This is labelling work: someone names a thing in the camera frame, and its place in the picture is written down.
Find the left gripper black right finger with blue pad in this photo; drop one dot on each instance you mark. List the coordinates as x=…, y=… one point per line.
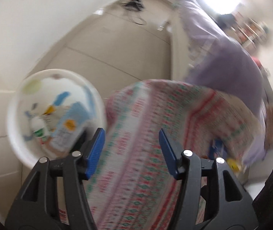
x=211, y=196

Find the white AD milk bottle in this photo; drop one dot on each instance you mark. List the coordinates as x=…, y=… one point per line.
x=39, y=129

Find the white polka dot trash bin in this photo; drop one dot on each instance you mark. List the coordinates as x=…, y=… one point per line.
x=49, y=94

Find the light blue milk carton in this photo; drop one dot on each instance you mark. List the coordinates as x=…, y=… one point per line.
x=70, y=127

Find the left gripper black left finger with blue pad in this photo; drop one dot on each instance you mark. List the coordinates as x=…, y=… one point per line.
x=36, y=204

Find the black power strip with cables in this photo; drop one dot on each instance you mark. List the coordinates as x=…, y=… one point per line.
x=133, y=9

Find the dark blue snack box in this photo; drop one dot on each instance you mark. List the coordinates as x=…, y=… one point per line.
x=217, y=149

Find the patterned red green tablecloth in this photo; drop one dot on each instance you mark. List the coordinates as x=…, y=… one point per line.
x=132, y=187

